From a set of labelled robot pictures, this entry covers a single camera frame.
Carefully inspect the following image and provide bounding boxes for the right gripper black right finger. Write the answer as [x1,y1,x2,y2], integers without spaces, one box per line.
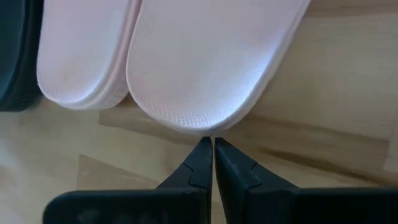
[213,137,398,224]

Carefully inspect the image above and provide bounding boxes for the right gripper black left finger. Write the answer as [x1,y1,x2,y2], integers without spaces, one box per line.
[42,136,214,224]

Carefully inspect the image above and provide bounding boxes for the pink rubber slide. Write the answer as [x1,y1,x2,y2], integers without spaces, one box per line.
[126,0,312,135]
[36,0,144,111]

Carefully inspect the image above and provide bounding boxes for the black rubber slide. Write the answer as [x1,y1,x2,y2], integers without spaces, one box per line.
[0,0,44,112]

